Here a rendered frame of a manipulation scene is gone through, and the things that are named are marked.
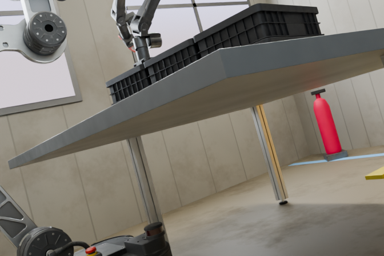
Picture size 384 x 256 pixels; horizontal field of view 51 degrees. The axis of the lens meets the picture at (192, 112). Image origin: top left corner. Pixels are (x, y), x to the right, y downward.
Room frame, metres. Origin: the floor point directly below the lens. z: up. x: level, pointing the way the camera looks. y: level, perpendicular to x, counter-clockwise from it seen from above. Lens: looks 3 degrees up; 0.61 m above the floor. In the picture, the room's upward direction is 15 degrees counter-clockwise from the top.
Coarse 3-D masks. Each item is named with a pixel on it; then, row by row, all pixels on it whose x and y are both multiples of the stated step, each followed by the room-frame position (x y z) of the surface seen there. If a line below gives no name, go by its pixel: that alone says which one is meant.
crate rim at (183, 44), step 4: (188, 40) 1.42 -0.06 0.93; (192, 40) 1.41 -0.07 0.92; (180, 44) 1.45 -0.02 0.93; (184, 44) 1.43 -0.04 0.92; (188, 44) 1.42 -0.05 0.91; (192, 44) 1.41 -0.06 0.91; (172, 48) 1.48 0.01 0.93; (176, 48) 1.46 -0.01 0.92; (180, 48) 1.45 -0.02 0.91; (184, 48) 1.44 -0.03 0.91; (164, 52) 1.51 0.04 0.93; (168, 52) 1.50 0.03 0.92; (172, 52) 1.48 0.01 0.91; (176, 52) 1.47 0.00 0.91; (156, 56) 1.55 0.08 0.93; (160, 56) 1.53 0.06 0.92; (164, 56) 1.52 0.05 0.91; (168, 56) 1.50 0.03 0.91; (148, 60) 1.58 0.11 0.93; (152, 60) 1.57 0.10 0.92; (156, 60) 1.55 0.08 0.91; (160, 60) 1.54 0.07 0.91; (144, 64) 1.61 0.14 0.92; (148, 64) 1.59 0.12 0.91; (152, 64) 1.57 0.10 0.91
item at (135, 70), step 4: (140, 64) 1.63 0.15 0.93; (136, 68) 1.65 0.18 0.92; (140, 68) 1.63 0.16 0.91; (144, 68) 1.63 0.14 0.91; (128, 72) 1.69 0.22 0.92; (132, 72) 1.67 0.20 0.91; (136, 72) 1.65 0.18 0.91; (120, 76) 1.73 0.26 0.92; (124, 76) 1.71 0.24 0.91; (128, 76) 1.69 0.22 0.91; (112, 80) 1.78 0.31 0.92; (116, 80) 1.76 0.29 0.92; (120, 80) 1.74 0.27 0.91; (108, 84) 1.81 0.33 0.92; (112, 84) 1.78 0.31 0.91
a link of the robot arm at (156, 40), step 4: (144, 24) 1.68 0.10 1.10; (140, 28) 1.68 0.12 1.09; (144, 28) 1.68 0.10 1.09; (132, 32) 1.74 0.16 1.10; (136, 32) 1.74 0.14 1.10; (144, 32) 1.69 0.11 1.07; (148, 32) 1.76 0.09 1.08; (152, 32) 1.77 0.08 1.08; (152, 36) 1.75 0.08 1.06; (156, 36) 1.76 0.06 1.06; (160, 36) 1.77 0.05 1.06; (152, 40) 1.74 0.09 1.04; (156, 40) 1.75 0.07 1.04; (160, 40) 1.77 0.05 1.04; (152, 44) 1.75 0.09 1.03; (156, 44) 1.76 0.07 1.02; (160, 44) 1.77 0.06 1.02; (148, 48) 1.77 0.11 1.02; (152, 48) 1.77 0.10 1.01
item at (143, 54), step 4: (140, 48) 1.71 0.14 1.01; (144, 48) 1.71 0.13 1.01; (136, 52) 1.72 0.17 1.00; (140, 52) 1.71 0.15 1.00; (144, 52) 1.71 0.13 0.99; (148, 52) 1.73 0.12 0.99; (140, 56) 1.71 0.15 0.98; (144, 56) 1.71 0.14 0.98; (148, 56) 1.72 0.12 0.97; (140, 60) 1.70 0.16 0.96; (144, 60) 1.68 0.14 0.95
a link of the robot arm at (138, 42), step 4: (136, 36) 1.73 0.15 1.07; (140, 36) 1.71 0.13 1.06; (144, 36) 1.73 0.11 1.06; (148, 36) 1.74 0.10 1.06; (136, 40) 1.71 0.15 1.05; (140, 40) 1.71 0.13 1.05; (144, 40) 1.72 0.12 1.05; (148, 40) 1.75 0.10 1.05; (136, 44) 1.71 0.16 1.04; (140, 44) 1.71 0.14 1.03; (144, 44) 1.72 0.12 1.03; (148, 44) 1.75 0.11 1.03; (136, 48) 1.72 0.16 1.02
